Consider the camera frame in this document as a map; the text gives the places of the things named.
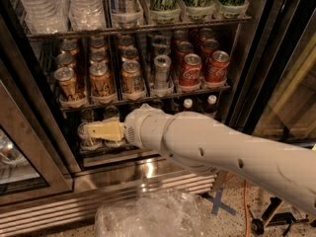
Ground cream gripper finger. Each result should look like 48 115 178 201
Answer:
85 119 124 141

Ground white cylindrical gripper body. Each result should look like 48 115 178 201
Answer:
124 104 172 150

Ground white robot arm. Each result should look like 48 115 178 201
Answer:
84 104 316 216

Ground green silver can front right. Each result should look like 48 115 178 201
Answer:
105 139 125 147

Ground green silver can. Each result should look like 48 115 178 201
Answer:
105 139 125 147
77 122 100 150

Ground green silver can front left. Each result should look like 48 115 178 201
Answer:
77 122 100 150

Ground orange can front middle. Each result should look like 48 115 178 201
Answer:
89 63 115 97

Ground orange can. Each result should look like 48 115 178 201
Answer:
121 60 144 94
54 67 84 102
89 63 115 97

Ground orange can front right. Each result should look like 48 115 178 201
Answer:
121 60 144 94

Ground slim silver can front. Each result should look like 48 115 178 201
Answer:
153 55 171 90

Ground red cola can front left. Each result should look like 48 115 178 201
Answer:
179 53 202 86

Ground red cola can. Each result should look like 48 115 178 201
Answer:
179 53 202 86
200 39 219 65
175 41 194 70
205 50 230 83

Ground orange can front left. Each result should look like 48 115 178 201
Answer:
54 67 84 102

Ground orange can second row middle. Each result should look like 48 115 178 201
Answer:
89 50 110 65

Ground orange can second row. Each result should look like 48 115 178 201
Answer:
120 46 139 62
89 50 110 65
55 52 76 69

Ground orange can second row right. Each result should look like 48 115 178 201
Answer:
120 46 139 62

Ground orange can second row left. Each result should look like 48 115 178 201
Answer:
55 52 76 69

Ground glass fridge door left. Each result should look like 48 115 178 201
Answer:
0 61 72 206

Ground red cola can front right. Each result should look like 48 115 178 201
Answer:
205 50 230 83

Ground open glass fridge door right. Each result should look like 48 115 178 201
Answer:
222 0 316 148

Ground white cap bottle left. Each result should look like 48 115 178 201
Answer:
183 98 194 112

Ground white cap bottle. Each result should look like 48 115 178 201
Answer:
202 95 217 118
183 98 194 112

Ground white cap bottle right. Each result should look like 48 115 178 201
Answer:
202 95 217 118

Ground crumpled clear plastic wrap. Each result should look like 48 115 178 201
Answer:
95 190 207 237

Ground blue tape cross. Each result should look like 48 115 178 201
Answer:
202 189 236 216

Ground clear water bottle right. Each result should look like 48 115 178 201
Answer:
69 0 106 31

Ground clear water bottle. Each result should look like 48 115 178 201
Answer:
20 0 69 35
69 0 106 31

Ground clear water bottle left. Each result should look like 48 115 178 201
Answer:
20 0 69 35

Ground middle wire shelf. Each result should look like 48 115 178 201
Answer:
58 81 230 112

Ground wire shelf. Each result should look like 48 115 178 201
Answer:
58 81 230 112
26 16 252 41

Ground orange cable on floor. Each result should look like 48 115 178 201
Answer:
224 173 250 237

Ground top wire shelf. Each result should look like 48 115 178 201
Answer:
26 16 252 41

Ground yellow black cart frame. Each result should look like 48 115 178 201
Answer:
248 197 316 237

